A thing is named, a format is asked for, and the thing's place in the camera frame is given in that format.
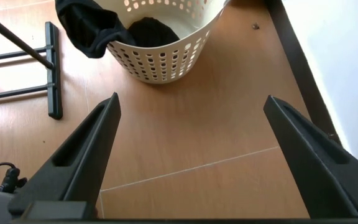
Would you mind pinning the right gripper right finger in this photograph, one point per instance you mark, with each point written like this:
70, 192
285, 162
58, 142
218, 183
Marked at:
319, 174

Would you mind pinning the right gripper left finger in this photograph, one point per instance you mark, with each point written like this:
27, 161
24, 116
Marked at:
79, 180

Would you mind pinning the heap of clothes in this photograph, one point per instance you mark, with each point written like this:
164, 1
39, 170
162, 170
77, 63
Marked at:
89, 31

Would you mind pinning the black clothes rack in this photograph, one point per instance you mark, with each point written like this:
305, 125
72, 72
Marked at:
54, 77

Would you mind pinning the white laundry basket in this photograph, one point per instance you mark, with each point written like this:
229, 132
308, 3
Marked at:
166, 62

